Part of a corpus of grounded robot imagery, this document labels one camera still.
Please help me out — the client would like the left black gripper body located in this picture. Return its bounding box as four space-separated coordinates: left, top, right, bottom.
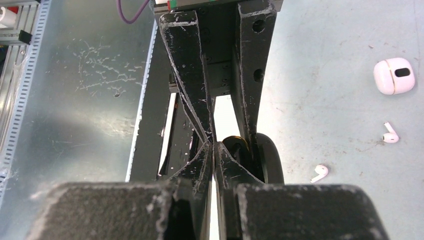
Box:
153 0 283 96

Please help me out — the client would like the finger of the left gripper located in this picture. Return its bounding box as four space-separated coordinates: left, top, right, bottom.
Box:
231 0 277 156
159 10 216 143

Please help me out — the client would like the white earbud charging case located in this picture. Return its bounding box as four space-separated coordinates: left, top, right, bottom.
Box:
373 57 416 95

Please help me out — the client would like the white earbud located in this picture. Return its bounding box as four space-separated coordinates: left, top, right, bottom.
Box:
382 122 400 144
310 164 329 184

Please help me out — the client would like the black earbud charging case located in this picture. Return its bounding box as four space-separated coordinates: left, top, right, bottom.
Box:
222 133 284 184

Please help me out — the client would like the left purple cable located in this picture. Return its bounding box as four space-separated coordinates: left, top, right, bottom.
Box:
116 0 152 25

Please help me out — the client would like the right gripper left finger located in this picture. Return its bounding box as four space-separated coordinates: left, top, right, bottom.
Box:
26 142 213 240

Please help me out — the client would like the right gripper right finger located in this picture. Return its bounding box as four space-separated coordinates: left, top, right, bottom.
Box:
214 142 389 240

